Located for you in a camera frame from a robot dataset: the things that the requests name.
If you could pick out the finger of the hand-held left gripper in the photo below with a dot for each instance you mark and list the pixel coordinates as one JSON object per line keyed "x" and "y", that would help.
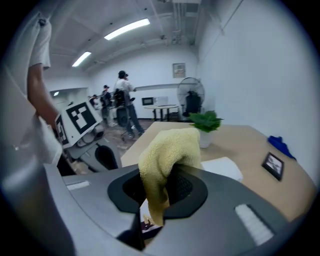
{"x": 112, "y": 152}
{"x": 90, "y": 160}

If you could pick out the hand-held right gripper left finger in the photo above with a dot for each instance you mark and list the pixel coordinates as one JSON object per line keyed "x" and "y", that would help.
{"x": 95, "y": 200}

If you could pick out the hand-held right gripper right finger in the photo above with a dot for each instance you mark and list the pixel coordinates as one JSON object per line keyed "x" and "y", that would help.
{"x": 212, "y": 225}

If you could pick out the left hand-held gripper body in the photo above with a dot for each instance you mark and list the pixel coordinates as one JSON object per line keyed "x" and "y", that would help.
{"x": 82, "y": 117}

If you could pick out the yellow cleaning cloth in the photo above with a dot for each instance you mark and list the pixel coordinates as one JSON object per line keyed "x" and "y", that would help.
{"x": 170, "y": 147}

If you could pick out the black deer picture frame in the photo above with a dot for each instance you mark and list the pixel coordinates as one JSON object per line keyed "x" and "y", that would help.
{"x": 147, "y": 226}

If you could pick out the person's left forearm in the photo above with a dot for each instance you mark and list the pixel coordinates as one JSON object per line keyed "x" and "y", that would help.
{"x": 41, "y": 95}

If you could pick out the white tissue box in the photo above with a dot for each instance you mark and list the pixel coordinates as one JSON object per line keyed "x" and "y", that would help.
{"x": 222, "y": 167}

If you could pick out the ceiling tube light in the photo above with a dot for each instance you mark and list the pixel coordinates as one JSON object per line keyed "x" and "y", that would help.
{"x": 81, "y": 59}
{"x": 127, "y": 28}

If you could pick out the black microwave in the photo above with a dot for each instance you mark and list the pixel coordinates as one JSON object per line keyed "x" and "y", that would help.
{"x": 148, "y": 101}

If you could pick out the round wooden table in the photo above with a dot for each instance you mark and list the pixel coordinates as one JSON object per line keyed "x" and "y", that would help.
{"x": 161, "y": 107}

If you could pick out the translucent white box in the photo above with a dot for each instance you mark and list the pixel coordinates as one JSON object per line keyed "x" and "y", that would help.
{"x": 161, "y": 100}

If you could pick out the person's grey shirt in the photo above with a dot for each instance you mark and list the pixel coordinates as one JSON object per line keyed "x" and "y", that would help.
{"x": 37, "y": 45}

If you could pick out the black standing fan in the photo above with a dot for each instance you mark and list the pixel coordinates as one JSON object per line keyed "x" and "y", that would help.
{"x": 191, "y": 100}

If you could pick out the green plant in white pot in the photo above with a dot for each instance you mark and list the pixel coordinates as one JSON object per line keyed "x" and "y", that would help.
{"x": 206, "y": 122}

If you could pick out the blue cloth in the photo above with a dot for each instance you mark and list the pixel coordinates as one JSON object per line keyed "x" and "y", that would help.
{"x": 281, "y": 146}

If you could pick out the small black picture frame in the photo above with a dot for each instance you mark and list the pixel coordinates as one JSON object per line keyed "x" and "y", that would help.
{"x": 273, "y": 165}

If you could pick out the grey wall panel box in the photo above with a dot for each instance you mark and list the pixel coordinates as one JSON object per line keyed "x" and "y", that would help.
{"x": 179, "y": 70}

